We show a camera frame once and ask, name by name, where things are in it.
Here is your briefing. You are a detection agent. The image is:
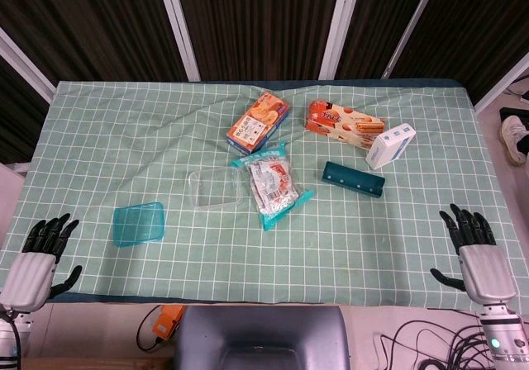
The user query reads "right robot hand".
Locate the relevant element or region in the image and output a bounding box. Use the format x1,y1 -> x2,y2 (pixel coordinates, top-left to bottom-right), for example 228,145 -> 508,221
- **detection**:
430,203 -> 518,304

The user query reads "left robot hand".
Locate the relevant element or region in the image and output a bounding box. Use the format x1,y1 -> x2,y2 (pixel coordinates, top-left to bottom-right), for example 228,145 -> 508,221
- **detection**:
0,213 -> 83,312

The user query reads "blue translucent lid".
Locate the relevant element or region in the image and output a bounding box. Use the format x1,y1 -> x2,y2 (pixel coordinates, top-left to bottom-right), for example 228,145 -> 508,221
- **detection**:
112,201 -> 168,249

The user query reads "grey robot base cover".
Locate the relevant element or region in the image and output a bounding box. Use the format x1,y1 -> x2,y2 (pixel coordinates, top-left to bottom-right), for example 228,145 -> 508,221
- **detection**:
172,305 -> 352,370

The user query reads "clear plastic container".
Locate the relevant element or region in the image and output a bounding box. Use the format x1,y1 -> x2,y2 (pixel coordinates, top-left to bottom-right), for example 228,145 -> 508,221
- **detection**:
188,168 -> 244,210

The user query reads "orange and blue biscuit box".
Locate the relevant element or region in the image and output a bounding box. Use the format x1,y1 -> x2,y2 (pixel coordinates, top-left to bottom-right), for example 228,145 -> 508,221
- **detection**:
226,91 -> 290,155

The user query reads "white sneaker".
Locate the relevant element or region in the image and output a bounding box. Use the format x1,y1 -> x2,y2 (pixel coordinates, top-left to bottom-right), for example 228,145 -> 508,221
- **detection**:
500,115 -> 529,167

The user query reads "orange power device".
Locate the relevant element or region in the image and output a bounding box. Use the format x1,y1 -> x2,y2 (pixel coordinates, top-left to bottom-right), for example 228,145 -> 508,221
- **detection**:
150,303 -> 186,341

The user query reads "white and blue carton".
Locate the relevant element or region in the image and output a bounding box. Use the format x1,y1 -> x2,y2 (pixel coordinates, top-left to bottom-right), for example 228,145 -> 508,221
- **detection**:
365,124 -> 417,170

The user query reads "dark teal hole punch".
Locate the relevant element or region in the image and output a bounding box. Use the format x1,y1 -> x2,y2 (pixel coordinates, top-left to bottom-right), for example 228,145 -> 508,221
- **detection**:
322,161 -> 387,200

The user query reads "green checked tablecloth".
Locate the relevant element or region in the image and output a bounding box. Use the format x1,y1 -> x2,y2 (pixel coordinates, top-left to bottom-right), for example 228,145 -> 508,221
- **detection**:
0,80 -> 529,310

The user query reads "orange and cream wafer pack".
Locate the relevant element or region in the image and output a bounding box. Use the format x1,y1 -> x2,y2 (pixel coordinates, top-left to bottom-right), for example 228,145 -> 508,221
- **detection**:
304,100 -> 388,151

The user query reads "teal-edged snack bag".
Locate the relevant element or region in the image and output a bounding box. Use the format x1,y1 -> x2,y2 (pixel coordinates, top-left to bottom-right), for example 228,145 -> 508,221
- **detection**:
229,140 -> 314,232

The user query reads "black cable bundle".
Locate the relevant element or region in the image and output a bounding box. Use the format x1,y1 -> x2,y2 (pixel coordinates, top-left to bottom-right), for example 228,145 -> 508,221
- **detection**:
374,319 -> 512,370

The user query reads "black cable of orange device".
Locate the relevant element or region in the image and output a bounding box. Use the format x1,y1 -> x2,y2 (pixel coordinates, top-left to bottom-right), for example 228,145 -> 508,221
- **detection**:
136,304 -> 164,352

